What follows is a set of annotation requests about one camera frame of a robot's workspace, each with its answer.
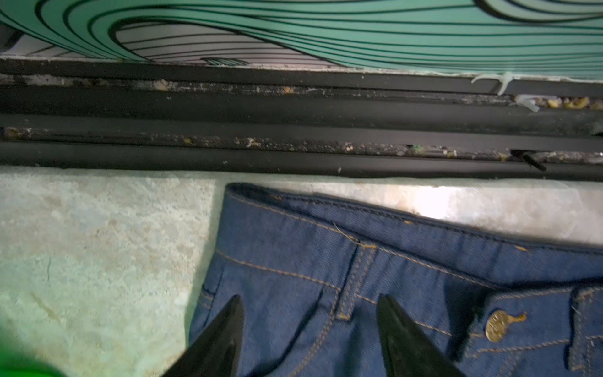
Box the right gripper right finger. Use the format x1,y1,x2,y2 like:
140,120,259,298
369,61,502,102
376,295,462,377

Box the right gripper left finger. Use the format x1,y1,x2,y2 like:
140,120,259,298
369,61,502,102
163,295,244,377

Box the dark blue denim trousers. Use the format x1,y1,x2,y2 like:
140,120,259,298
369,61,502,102
188,183,602,376

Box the green plastic basket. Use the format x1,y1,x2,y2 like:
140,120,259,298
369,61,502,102
1,365,62,377

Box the black side frame rail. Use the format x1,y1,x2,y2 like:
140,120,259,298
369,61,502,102
1,58,602,182

